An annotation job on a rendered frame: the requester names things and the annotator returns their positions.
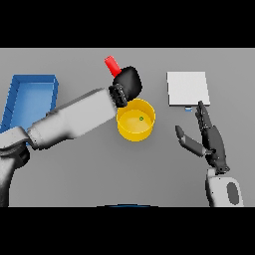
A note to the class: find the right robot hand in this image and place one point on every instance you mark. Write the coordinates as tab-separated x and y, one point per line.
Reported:
212	139

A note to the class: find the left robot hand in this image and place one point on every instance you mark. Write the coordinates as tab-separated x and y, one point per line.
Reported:
128	83

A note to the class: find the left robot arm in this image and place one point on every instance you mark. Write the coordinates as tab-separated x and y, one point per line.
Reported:
76	116

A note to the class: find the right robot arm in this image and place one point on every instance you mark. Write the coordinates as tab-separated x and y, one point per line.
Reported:
219	192

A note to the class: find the green nut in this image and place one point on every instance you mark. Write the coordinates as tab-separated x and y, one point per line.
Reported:
141	118

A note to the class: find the yellow bowl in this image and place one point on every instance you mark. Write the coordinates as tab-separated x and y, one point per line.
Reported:
136	123

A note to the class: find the pale square measuring scale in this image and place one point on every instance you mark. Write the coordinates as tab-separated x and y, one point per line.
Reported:
187	88

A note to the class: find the blue tray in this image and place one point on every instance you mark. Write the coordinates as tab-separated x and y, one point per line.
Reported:
28	101

